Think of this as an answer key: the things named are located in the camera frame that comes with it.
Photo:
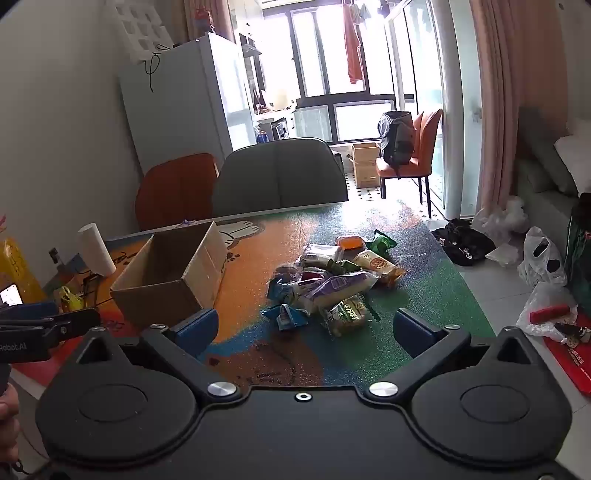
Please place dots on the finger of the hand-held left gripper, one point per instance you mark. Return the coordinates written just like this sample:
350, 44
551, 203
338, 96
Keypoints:
78, 319
39, 310

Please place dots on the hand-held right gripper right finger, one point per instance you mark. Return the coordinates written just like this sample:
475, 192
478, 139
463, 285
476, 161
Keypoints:
411, 330

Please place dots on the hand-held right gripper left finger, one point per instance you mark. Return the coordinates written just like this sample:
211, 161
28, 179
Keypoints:
198, 330

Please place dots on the cardboard box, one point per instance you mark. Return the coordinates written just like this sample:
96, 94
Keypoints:
161, 297

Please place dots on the green and yellow snack packet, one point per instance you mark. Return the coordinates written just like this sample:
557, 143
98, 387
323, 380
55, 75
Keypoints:
346, 316

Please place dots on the cream packet with round label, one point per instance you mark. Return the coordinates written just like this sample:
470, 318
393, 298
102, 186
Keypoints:
378, 266

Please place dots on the blue snack packet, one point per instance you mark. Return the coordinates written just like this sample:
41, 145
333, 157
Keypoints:
279, 290
288, 317

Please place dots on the small green packet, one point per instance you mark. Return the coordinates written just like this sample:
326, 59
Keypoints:
344, 266

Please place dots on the orange jelly packet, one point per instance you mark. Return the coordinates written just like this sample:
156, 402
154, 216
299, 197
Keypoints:
351, 242

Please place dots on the red snack packet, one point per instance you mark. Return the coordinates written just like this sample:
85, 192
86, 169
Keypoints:
309, 277

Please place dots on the clear packet of cream bars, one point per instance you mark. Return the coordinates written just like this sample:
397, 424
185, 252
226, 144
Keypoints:
321, 254

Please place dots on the person's left hand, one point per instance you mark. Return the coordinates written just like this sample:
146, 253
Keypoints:
8, 424

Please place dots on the small yellow toy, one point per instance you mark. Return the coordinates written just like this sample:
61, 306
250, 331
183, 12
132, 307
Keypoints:
70, 300

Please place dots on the smartphone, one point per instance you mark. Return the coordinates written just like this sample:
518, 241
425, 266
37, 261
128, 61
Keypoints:
11, 295

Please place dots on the colourful printed table mat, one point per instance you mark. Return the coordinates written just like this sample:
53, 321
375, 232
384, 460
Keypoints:
415, 295

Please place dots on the yellow plastic bottle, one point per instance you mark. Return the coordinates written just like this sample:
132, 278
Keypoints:
18, 272

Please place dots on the white paper towel roll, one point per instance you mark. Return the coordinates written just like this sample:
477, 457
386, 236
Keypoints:
98, 251

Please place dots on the white paper tissue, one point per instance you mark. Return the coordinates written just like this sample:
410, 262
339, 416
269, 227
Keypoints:
503, 254

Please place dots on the clear plastic bag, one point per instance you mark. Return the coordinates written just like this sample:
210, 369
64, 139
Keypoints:
545, 295

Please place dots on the red tube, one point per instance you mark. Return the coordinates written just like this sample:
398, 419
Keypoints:
549, 314

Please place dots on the orange dining chair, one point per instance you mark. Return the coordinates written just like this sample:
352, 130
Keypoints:
427, 147
175, 189

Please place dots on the white bag with black print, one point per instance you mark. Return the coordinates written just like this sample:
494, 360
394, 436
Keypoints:
542, 263

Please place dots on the brown printed carton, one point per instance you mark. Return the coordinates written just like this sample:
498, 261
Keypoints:
364, 166

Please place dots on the grey dining chair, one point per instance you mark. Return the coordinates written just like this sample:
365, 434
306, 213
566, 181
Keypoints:
281, 175

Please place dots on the green fabric bag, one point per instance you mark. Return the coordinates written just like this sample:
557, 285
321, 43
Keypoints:
579, 258

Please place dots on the grey sofa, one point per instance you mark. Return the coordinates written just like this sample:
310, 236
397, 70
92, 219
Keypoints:
540, 198

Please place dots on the black backpack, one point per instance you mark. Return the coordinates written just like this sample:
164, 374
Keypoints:
395, 138

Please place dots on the white refrigerator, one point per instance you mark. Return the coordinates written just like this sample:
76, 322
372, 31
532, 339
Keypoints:
180, 106

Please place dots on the white pillow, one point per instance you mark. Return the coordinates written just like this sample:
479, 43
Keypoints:
575, 157

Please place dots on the glass sliding door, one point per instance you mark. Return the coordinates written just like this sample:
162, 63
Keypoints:
457, 92

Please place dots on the black framed window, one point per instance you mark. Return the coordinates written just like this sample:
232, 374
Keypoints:
330, 99

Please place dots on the pink curtain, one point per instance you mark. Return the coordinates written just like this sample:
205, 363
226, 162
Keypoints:
517, 92

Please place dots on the red hanging garment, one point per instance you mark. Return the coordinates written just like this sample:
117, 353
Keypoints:
353, 46

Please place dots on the white foam tray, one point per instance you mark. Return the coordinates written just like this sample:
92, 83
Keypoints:
141, 27

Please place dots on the black wall plug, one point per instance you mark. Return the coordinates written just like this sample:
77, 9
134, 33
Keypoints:
54, 256

